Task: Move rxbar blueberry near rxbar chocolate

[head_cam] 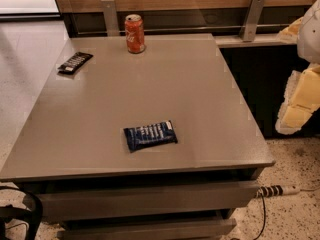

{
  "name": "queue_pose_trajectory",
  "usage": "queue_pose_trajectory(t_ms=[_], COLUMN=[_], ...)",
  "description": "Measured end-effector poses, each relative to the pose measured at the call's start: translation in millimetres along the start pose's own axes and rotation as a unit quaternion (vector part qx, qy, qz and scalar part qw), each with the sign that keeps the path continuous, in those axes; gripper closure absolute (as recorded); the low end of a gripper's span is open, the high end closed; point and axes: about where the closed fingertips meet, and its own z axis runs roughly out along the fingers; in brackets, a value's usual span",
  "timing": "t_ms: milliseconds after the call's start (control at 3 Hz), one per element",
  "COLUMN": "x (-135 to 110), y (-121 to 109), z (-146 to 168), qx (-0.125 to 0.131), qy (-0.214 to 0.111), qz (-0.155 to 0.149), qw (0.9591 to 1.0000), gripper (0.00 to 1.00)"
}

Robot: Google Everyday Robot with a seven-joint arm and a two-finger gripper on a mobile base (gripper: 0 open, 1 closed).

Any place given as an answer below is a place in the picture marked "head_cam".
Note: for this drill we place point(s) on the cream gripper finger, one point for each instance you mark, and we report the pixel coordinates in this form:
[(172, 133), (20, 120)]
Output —
[(301, 100), (290, 32)]

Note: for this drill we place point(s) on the blue rxbar blueberry wrapper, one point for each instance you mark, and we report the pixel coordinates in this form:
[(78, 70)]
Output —
[(142, 137)]

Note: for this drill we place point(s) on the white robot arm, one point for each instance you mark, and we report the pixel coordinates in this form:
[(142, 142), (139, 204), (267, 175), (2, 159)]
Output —
[(308, 39)]

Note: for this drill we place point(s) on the black rxbar chocolate wrapper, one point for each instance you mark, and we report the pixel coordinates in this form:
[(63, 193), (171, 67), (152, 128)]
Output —
[(74, 63)]

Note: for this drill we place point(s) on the grey low shelf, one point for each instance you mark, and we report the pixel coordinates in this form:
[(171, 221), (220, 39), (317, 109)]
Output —
[(260, 40)]

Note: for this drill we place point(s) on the white power strip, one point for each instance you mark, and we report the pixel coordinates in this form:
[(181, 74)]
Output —
[(277, 190)]

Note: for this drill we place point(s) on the upper grey drawer front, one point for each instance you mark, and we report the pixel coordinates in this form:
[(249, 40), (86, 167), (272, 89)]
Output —
[(118, 203)]

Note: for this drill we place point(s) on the grey drawer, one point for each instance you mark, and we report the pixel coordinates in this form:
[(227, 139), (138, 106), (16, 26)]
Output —
[(205, 229), (118, 203)]

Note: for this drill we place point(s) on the grey drawer cabinet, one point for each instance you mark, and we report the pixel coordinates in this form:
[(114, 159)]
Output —
[(74, 137)]

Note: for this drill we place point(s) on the orange soda can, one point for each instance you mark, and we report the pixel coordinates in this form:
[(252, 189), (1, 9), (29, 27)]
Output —
[(134, 31)]

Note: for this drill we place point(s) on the lower grey drawer front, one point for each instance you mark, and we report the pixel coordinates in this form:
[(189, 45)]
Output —
[(205, 229)]

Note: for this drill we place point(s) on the black chair part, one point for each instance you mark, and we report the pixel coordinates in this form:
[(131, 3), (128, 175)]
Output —
[(31, 217)]

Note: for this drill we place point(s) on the right metal bracket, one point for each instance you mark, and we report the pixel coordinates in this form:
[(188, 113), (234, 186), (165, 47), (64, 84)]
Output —
[(249, 27)]

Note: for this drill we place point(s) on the metal bracket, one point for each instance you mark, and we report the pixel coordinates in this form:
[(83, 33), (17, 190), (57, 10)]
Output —
[(249, 27), (110, 17)]

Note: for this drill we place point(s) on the left metal bracket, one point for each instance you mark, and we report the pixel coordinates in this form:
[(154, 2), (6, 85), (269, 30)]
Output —
[(110, 17)]

